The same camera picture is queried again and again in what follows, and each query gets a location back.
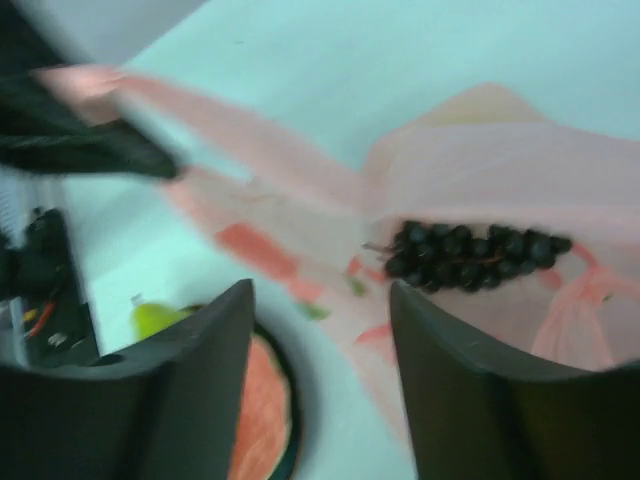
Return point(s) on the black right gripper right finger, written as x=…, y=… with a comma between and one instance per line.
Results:
x=479, y=409

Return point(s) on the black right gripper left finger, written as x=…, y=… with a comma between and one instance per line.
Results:
x=164, y=408

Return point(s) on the green fake pear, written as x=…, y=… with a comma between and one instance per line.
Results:
x=148, y=318

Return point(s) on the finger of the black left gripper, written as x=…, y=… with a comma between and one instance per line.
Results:
x=64, y=120

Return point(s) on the black fake grapes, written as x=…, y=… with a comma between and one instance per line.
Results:
x=433, y=257

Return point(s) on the pink plastic bag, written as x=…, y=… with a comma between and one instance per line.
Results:
x=485, y=156

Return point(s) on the fake watermelon slice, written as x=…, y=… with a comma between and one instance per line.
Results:
x=264, y=424

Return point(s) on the dark teal ceramic plate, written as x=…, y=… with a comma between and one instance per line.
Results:
x=287, y=465

